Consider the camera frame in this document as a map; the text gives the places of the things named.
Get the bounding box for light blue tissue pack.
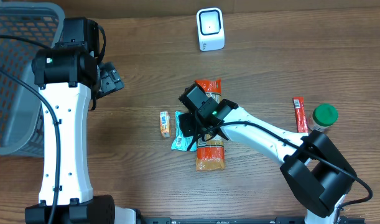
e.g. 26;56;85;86
171;111;193;151

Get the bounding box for red and tan cracker package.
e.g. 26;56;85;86
195;80;225;171

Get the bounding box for red snack stick package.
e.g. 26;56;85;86
292;96;308;133

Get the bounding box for green lid jar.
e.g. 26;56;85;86
307;103;338;132

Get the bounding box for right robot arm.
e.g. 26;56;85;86
179;83;356;223

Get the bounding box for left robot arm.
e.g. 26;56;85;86
25;17;139;223

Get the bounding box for white barcode scanner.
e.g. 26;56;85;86
196;7;225;52

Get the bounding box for grey plastic shopping basket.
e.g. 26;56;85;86
0;2;65;157

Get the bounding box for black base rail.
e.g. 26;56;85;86
136;216;366;224

